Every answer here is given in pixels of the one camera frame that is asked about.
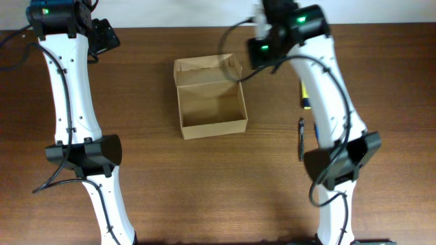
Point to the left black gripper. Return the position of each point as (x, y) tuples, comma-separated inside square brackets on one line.
[(107, 35)]

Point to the black ballpoint pen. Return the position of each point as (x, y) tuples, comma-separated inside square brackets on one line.
[(301, 126)]

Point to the yellow highlighter marker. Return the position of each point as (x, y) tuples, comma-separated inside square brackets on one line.
[(305, 97)]

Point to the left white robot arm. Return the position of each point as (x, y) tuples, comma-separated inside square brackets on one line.
[(71, 40)]

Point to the blue ballpoint pen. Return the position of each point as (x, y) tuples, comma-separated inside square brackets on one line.
[(316, 132)]

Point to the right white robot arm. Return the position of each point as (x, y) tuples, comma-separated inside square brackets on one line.
[(301, 36)]

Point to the brown cardboard box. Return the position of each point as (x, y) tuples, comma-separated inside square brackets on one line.
[(210, 100)]

